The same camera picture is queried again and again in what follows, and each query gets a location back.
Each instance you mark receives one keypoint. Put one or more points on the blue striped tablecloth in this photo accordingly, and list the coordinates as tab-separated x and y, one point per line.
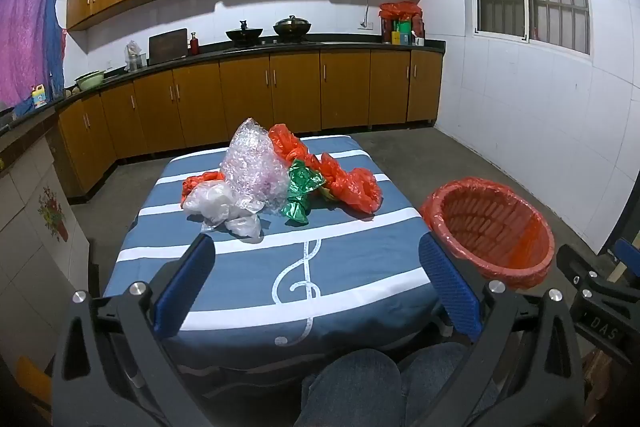
350	267

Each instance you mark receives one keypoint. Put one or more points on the person's knees in jeans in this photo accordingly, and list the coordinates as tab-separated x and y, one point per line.
350	387

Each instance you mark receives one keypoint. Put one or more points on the blue hanging cloth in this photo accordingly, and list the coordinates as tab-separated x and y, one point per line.
54	32

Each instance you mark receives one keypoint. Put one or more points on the black wok with lid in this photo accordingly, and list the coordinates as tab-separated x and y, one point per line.
244	34

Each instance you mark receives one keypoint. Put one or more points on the white plastic bag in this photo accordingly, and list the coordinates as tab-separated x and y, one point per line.
216	202

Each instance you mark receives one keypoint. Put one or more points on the white wall socket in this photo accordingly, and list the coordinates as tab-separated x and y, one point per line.
365	25

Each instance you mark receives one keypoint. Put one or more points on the person's right leg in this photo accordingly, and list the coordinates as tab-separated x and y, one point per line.
440	372

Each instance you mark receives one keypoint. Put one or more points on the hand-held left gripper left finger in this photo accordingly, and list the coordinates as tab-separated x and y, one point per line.
184	289

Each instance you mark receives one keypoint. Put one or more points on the small red plastic bag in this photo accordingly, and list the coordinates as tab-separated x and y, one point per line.
197	182

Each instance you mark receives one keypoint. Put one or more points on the green knotted plastic bag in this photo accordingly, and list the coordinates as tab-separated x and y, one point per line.
300	194

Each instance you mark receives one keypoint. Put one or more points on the large red bag on counter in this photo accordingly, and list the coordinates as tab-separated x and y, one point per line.
400	11

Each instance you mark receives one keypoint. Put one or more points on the dark pot with lid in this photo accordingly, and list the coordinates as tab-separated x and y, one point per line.
291	27

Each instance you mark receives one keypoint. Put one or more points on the clear bubble wrap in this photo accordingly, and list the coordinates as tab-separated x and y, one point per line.
250	164

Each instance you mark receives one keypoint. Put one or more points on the black kitchen countertop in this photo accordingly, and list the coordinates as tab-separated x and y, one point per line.
330	44

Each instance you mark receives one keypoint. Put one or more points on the wooden lower cabinets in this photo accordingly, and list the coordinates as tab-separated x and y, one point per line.
250	92

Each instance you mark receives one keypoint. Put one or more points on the purple hanging cloth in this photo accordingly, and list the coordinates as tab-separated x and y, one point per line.
22	32

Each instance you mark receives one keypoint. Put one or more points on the brown cutting board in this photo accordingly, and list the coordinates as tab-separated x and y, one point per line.
168	46

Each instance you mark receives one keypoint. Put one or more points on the cardboard box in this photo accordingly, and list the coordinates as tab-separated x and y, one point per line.
597	382

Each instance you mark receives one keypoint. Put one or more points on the yellow detergent bottle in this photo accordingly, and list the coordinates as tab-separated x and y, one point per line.
39	97

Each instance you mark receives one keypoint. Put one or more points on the green box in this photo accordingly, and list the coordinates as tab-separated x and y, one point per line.
400	33

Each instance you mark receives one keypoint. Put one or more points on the long red plastic bag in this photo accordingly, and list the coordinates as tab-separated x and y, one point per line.
357	187

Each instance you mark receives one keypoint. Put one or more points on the red bottle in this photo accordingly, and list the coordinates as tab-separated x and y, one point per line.
194	46

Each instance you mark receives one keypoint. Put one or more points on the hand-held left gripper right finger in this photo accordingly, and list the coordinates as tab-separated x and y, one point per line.
450	288

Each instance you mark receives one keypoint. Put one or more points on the red lined trash bin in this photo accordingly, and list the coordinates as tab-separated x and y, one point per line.
480	227

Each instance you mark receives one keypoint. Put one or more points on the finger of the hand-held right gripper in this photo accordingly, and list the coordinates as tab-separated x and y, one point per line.
575	263
628	251

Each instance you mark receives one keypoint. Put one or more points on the clear bag on counter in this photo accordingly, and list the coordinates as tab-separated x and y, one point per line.
134	54

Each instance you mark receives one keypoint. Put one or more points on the green basin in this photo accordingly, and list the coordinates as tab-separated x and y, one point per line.
90	81

